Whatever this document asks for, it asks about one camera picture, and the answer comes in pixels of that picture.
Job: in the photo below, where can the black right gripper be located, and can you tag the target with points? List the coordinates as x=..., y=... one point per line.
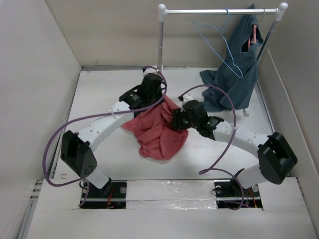
x=177, y=115

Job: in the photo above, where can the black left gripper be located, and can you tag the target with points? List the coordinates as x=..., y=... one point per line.
x=160, y=90

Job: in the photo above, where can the red t shirt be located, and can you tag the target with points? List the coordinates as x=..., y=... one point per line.
x=154, y=134

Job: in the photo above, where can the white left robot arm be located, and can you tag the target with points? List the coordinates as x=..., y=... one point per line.
x=77, y=149

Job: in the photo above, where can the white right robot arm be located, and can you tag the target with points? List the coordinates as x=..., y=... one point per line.
x=275, y=157

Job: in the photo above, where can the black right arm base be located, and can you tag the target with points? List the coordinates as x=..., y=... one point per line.
x=230, y=194

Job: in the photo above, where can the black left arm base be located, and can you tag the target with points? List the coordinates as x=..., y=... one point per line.
x=112, y=197

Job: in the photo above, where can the teal t shirt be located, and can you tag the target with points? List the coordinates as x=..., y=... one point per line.
x=238, y=73

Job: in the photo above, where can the pink hanger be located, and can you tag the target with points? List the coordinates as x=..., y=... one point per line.
x=253, y=38

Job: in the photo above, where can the white clothes rack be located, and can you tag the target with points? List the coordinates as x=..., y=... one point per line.
x=214, y=42

